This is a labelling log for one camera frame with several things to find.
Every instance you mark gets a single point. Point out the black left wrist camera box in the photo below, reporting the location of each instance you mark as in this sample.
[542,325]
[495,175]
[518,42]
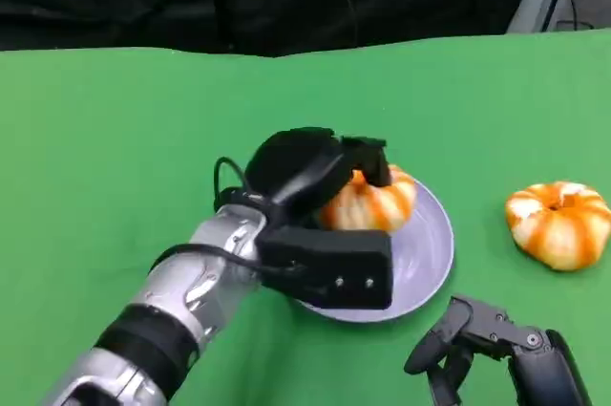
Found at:
[329,258]

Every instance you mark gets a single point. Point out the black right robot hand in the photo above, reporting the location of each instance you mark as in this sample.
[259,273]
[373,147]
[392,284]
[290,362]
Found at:
[549,372]

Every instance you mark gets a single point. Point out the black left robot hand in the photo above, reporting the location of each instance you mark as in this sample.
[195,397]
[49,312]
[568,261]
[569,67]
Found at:
[291,162]

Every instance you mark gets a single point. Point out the lilac plate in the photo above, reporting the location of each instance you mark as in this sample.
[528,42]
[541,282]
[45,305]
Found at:
[425,253]

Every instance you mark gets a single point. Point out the green table cloth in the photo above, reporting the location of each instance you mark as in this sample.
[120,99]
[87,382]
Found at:
[143,129]

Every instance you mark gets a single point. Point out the orange and white bread roll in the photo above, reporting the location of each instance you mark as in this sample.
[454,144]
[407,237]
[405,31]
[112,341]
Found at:
[558,234]
[367,207]

